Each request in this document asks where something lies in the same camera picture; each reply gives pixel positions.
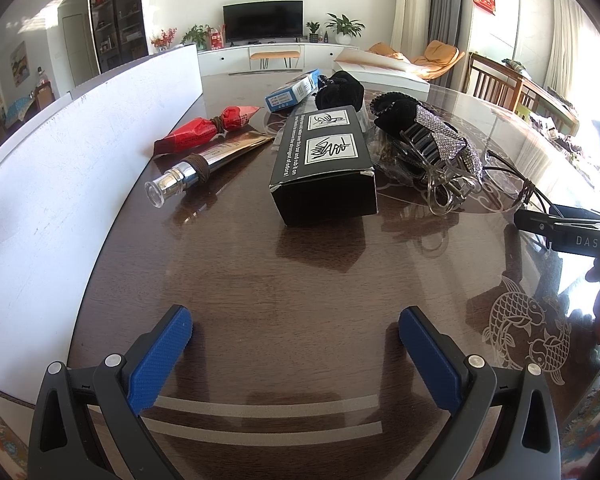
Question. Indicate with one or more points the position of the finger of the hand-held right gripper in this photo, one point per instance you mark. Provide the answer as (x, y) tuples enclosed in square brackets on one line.
[(577, 213), (535, 222)]

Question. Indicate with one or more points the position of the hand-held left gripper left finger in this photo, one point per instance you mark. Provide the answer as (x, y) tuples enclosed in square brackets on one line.
[(160, 355)]

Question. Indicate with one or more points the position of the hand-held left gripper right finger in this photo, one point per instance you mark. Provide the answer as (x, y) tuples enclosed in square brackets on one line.
[(430, 355)]

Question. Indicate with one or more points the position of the thin-framed eyeglasses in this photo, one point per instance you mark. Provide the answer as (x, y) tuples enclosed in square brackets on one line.
[(526, 186)]

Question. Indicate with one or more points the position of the clear plastic hair claw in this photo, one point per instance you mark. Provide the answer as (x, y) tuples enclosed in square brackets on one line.
[(452, 195)]

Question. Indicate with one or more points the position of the wooden bench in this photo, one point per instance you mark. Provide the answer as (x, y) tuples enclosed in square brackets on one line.
[(545, 95)]

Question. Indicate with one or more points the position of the rhinestone hair clip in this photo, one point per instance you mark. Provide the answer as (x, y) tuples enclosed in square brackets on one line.
[(440, 130)]

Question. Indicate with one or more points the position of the wooden chair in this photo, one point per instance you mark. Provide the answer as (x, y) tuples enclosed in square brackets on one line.
[(490, 80)]

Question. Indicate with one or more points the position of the white sheer curtain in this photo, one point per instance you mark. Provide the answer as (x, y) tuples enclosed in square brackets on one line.
[(565, 45)]

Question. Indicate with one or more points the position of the orange lounge chair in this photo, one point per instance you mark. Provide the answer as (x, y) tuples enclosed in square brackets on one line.
[(442, 55)]

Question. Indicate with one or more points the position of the black cardboard box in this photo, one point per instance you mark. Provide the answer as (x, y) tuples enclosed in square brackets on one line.
[(325, 195)]

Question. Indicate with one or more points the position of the white foam board partition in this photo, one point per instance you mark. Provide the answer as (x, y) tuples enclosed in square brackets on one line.
[(55, 185)]

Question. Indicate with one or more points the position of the white flat box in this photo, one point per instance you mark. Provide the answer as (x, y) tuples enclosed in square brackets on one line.
[(380, 74)]

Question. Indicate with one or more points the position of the gold cosmetic pump tube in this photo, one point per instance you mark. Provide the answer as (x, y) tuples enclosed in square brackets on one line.
[(230, 150)]

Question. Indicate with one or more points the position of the red snack packet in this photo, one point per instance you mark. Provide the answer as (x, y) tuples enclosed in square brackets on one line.
[(190, 132)]

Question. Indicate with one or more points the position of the black velvet scrunchie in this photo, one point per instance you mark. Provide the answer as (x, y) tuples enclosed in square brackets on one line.
[(342, 91)]

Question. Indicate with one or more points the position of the grey curtain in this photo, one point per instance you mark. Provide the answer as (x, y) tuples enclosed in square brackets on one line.
[(445, 0)]

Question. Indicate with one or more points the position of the cream covered standing air conditioner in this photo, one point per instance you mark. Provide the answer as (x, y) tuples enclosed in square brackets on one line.
[(410, 5)]

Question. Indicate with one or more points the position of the leafy plant in white pot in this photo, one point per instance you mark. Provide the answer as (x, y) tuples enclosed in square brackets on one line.
[(345, 27)]

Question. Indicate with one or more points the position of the white television cabinet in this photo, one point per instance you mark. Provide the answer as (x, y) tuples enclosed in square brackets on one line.
[(320, 55)]

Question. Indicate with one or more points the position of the blue and white box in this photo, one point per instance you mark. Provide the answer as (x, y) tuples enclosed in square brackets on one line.
[(292, 92)]

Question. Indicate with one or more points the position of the small potted plant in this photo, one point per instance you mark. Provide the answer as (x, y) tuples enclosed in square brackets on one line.
[(313, 29)]

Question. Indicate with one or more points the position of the wooden stool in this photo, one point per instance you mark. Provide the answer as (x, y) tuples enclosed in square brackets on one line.
[(275, 55)]

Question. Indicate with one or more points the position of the red flowers in vase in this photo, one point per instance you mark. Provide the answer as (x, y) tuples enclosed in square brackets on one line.
[(162, 40)]

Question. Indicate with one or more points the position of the red gift box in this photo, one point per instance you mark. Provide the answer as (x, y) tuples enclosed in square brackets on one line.
[(216, 40)]

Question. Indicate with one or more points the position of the white door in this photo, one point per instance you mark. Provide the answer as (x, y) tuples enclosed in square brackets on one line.
[(77, 45)]

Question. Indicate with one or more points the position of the green potted plant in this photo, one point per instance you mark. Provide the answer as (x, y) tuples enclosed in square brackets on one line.
[(196, 36)]

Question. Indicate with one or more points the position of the black television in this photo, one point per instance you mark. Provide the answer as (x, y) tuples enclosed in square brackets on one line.
[(262, 20)]

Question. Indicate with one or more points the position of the dark glass display cabinet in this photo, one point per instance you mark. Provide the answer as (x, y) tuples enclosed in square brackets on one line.
[(117, 15)]

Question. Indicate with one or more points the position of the framed wall painting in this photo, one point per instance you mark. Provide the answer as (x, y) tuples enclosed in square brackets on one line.
[(20, 65)]

